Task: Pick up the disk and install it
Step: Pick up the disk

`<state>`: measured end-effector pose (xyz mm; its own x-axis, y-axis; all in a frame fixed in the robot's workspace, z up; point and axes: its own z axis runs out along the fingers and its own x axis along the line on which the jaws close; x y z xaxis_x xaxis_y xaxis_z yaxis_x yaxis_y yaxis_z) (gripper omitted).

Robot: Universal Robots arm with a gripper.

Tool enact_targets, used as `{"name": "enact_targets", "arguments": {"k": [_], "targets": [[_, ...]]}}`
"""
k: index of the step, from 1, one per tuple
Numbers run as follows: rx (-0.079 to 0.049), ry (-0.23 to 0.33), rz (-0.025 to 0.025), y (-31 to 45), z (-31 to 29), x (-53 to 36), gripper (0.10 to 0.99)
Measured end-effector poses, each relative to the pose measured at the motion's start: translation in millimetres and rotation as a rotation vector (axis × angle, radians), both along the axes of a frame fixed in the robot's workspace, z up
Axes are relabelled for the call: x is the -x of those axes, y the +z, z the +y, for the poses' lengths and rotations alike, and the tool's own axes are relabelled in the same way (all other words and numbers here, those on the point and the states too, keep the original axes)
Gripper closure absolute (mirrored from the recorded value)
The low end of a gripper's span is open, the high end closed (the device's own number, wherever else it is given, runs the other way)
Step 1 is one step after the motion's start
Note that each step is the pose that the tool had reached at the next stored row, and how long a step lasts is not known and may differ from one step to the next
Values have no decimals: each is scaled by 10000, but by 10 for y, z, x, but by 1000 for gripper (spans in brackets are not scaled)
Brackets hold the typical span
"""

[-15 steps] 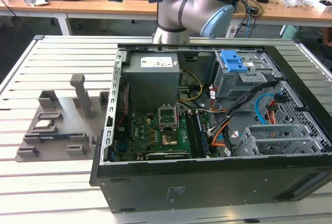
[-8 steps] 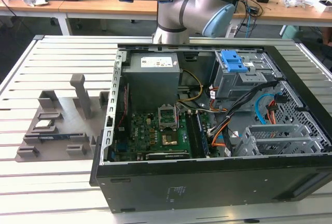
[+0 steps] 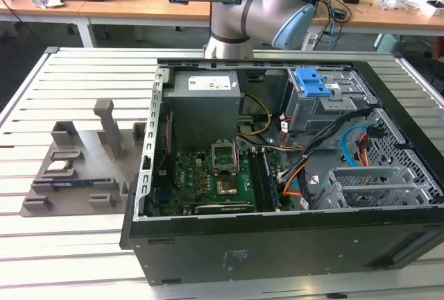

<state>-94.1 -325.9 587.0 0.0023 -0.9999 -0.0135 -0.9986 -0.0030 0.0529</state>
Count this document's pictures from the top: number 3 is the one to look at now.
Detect grey metal disk bay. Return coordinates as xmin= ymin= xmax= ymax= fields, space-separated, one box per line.
xmin=314 ymin=166 xmax=434 ymax=210

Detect metal socket cover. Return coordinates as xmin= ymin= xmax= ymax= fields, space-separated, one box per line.
xmin=210 ymin=138 xmax=239 ymax=176

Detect grey power supply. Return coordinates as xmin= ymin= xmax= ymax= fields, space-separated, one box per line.
xmin=162 ymin=70 xmax=242 ymax=151

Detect green motherboard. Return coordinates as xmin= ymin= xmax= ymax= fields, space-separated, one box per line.
xmin=144 ymin=147 xmax=282 ymax=216

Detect CPU socket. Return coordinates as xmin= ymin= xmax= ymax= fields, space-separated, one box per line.
xmin=214 ymin=174 xmax=242 ymax=199

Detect installed RAM stick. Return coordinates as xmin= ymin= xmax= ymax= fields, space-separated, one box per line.
xmin=262 ymin=149 xmax=280 ymax=209

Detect black graphics card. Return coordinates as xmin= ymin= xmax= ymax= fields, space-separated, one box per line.
xmin=194 ymin=202 xmax=254 ymax=215

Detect grey metal drive cage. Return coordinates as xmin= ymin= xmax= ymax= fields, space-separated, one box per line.
xmin=280 ymin=67 xmax=378 ymax=135

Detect blue plastic drive latch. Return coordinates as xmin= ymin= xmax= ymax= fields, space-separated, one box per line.
xmin=293 ymin=66 xmax=333 ymax=99

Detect white power strip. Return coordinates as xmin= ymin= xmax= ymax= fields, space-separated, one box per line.
xmin=301 ymin=34 xmax=318 ymax=51

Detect black PC case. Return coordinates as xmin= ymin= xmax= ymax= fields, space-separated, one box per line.
xmin=119 ymin=57 xmax=444 ymax=287

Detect grey parts rack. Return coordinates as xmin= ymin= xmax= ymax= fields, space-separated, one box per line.
xmin=19 ymin=99 xmax=148 ymax=218

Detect blue RAM stick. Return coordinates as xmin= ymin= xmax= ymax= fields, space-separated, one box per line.
xmin=51 ymin=180 xmax=94 ymax=189

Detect silver CPU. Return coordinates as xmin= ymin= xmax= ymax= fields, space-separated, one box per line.
xmin=44 ymin=161 xmax=74 ymax=174

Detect wooden desk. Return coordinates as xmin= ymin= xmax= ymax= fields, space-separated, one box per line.
xmin=0 ymin=0 xmax=212 ymax=49
xmin=310 ymin=0 xmax=444 ymax=37

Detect pale green bin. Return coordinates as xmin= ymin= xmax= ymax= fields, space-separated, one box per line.
xmin=376 ymin=33 xmax=405 ymax=54

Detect white phone box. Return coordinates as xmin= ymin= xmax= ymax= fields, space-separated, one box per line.
xmin=414 ymin=0 xmax=444 ymax=18

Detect wire locking lever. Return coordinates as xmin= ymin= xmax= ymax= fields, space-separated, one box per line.
xmin=232 ymin=139 xmax=241 ymax=174

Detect yellow wires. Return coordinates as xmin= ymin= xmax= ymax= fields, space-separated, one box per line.
xmin=237 ymin=93 xmax=273 ymax=138

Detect orange flat wire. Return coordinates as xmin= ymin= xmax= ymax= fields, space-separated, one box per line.
xmin=281 ymin=166 xmax=305 ymax=199

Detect black cable bundle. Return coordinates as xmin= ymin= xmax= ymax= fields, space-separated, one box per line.
xmin=277 ymin=108 xmax=372 ymax=183

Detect blue flat data wire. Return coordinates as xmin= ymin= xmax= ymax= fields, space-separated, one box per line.
xmin=341 ymin=124 xmax=369 ymax=168

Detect orange power wire with connector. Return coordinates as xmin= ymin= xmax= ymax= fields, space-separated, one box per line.
xmin=354 ymin=124 xmax=384 ymax=168

